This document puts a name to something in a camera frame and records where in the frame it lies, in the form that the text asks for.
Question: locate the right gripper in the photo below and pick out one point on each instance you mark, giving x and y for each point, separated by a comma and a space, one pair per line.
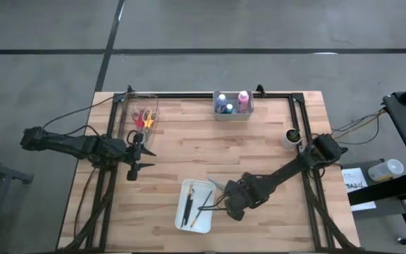
236, 201

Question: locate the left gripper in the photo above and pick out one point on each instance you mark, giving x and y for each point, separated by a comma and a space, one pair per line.
134, 155

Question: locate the white plastic bin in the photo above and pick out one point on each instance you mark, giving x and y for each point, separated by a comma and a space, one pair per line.
203, 218

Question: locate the small teal paint bottle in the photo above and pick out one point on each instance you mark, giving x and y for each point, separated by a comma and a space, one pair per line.
229, 108

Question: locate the dark blue paint bottle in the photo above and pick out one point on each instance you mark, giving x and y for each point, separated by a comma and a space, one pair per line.
221, 102

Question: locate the pink paint bottle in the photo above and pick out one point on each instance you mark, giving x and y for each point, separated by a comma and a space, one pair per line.
243, 100

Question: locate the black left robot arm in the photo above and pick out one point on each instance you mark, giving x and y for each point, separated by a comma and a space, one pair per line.
72, 144

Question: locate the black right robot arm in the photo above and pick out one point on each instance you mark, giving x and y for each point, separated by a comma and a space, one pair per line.
287, 169

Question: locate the clear plastic container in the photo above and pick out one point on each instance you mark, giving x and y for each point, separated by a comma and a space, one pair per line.
129, 106

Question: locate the white pot with green plant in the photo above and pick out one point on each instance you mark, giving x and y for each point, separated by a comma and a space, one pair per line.
291, 137

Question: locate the grey plastic bin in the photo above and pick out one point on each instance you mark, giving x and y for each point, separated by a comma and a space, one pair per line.
233, 117

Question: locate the white paper sheet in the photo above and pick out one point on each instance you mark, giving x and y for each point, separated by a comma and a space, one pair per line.
354, 176

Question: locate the dark metal stand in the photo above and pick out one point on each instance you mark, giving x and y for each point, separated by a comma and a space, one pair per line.
2, 170

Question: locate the translucent plastic jar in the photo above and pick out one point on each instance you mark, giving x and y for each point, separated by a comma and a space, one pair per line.
386, 170

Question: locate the small black floor object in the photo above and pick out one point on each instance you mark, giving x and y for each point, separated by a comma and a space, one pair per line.
405, 240

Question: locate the black frame clamp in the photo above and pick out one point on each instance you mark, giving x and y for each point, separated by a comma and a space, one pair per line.
129, 89
260, 90

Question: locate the black aluminium table frame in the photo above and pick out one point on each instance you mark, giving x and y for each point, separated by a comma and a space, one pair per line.
189, 95

